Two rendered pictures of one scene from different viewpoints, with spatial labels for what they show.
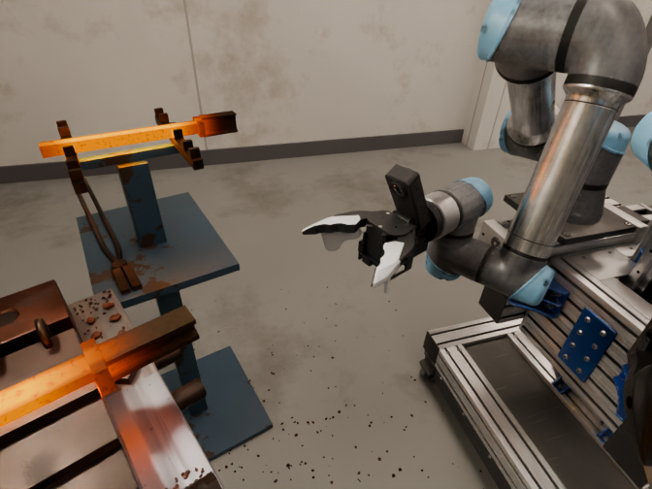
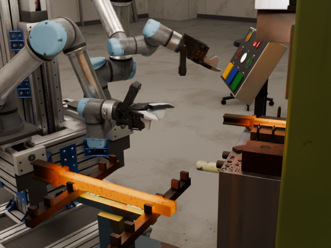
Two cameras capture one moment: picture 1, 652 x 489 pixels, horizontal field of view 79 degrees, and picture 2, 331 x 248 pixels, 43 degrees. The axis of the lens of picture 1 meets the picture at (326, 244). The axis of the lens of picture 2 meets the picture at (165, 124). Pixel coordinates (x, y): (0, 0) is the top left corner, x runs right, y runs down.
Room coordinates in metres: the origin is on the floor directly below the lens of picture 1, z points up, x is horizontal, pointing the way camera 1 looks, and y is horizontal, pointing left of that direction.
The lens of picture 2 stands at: (1.09, 1.23, 1.48)
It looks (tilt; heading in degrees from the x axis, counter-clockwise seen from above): 21 degrees down; 243
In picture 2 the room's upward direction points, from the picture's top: 1 degrees counter-clockwise
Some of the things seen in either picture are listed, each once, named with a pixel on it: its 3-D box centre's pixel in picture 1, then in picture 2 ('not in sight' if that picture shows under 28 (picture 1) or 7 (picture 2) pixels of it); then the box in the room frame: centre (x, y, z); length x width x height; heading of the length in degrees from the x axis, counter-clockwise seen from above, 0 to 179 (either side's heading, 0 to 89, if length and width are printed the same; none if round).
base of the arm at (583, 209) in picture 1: (574, 192); (5, 118); (0.91, -0.63, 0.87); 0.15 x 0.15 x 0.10
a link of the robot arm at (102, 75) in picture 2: not in sight; (96, 71); (0.43, -0.78, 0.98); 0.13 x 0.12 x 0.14; 179
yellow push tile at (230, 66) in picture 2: not in sight; (228, 71); (-0.08, -0.36, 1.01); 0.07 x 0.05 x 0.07; 66
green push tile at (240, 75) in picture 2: not in sight; (238, 82); (0.00, -0.18, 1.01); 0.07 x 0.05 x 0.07; 66
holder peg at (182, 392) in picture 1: (187, 395); (228, 155); (0.30, 0.17, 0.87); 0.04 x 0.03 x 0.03; 131
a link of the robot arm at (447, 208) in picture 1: (431, 215); (111, 110); (0.58, -0.18, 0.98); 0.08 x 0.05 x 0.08; 40
